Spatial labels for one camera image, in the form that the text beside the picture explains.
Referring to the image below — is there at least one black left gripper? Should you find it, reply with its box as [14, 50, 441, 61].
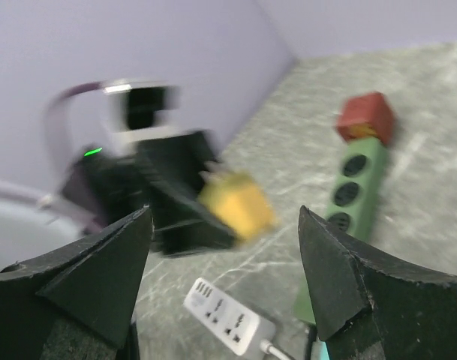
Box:
[61, 130, 236, 255]

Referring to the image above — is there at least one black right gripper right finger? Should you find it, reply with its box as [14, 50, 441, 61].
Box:
[298, 206, 457, 360]

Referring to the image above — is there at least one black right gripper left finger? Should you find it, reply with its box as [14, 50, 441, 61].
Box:
[0, 208, 153, 359]

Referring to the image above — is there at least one yellow plug adapter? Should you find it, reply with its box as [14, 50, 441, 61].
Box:
[198, 171, 278, 247]

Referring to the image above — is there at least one green power strip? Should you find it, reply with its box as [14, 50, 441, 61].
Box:
[292, 136, 389, 326]

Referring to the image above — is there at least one teal plug adapter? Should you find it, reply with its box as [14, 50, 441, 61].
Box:
[319, 340, 330, 360]

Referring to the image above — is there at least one red plug adapter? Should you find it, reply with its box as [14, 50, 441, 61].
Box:
[335, 91, 395, 146]

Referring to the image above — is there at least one white power strip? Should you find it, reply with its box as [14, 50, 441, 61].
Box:
[183, 277, 276, 360]

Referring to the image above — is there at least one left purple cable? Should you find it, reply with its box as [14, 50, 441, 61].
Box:
[0, 82, 105, 233]

